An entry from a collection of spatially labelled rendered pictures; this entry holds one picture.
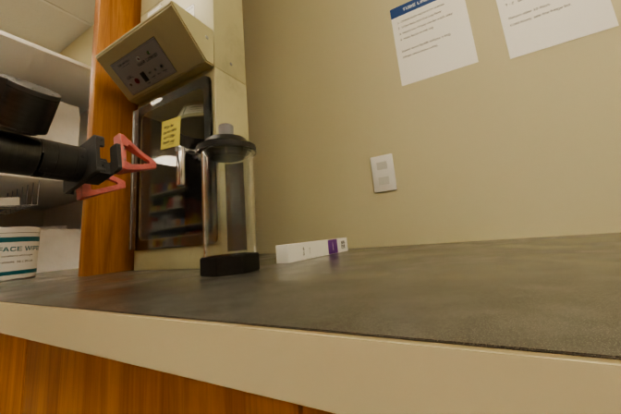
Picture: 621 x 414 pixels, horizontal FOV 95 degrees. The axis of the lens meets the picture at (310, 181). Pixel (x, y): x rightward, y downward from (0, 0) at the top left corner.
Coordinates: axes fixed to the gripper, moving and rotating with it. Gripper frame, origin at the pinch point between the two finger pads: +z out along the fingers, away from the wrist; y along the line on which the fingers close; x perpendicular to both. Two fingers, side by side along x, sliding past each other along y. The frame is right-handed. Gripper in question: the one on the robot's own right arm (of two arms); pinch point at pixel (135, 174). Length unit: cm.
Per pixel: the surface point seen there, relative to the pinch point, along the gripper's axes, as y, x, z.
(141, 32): -2.2, -36.4, 3.0
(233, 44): -15.1, -35.8, 19.9
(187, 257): 7.6, 14.9, 15.1
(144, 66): 4.4, -33.6, 7.5
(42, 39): 168, -195, 44
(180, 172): -2.1, -1.2, 8.4
